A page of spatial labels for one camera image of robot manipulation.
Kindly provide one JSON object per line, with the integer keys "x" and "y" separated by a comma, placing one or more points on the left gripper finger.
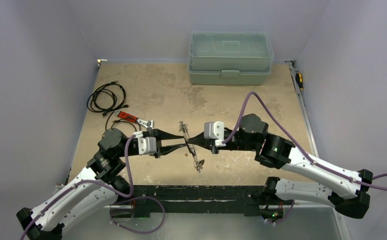
{"x": 165, "y": 150}
{"x": 163, "y": 135}

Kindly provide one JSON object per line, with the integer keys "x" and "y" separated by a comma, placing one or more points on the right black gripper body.
{"x": 211, "y": 144}

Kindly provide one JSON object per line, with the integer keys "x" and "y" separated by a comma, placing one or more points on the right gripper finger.
{"x": 202, "y": 144}
{"x": 200, "y": 138}

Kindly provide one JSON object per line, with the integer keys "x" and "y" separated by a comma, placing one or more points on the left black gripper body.
{"x": 158, "y": 140}

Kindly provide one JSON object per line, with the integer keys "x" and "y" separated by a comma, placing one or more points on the keyring with keys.
{"x": 198, "y": 164}

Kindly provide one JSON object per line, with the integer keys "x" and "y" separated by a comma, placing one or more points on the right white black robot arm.
{"x": 330, "y": 185}

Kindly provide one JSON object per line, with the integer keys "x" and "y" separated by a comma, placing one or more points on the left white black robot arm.
{"x": 106, "y": 177}

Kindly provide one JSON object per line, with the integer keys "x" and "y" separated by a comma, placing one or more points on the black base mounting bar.
{"x": 248, "y": 200}

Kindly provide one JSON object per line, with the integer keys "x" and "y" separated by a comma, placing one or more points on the green plastic toolbox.
{"x": 230, "y": 58}

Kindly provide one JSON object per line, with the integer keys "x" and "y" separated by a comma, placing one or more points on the yellow black screwdriver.
{"x": 299, "y": 81}

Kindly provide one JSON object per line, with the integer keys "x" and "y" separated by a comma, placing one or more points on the red handled adjustable wrench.
{"x": 133, "y": 119}

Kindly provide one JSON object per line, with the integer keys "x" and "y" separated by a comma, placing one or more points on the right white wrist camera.
{"x": 214, "y": 130}

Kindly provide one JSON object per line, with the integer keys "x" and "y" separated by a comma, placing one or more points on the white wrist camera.
{"x": 147, "y": 145}
{"x": 214, "y": 130}

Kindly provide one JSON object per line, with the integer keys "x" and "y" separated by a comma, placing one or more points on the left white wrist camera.
{"x": 147, "y": 145}

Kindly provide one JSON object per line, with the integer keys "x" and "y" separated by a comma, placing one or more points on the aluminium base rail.
{"x": 58, "y": 188}

